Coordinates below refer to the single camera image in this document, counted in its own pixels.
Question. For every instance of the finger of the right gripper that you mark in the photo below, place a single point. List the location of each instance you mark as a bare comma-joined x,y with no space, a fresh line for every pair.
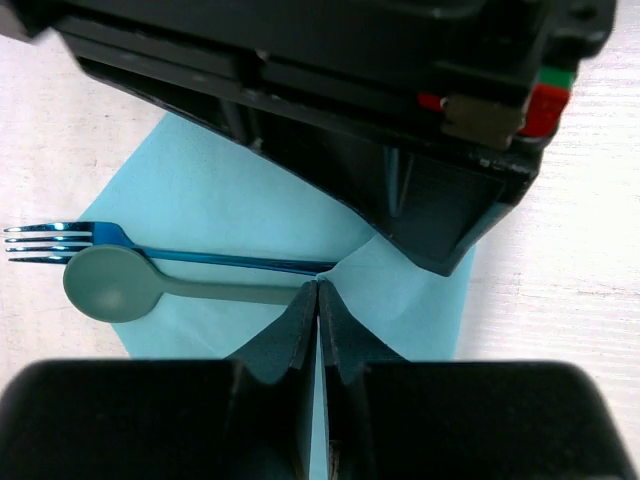
431,196

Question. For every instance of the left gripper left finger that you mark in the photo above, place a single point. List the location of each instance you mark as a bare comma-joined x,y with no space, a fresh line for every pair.
246,416

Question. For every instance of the blue paper napkin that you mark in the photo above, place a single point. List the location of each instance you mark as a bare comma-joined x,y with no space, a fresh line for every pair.
189,189

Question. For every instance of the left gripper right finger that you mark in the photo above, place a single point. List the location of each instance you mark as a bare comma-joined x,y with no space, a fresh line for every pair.
391,418

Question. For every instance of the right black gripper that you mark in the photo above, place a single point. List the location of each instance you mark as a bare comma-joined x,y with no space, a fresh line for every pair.
471,78

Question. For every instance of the teal spoon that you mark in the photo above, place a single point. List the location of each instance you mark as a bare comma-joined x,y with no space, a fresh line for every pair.
117,285

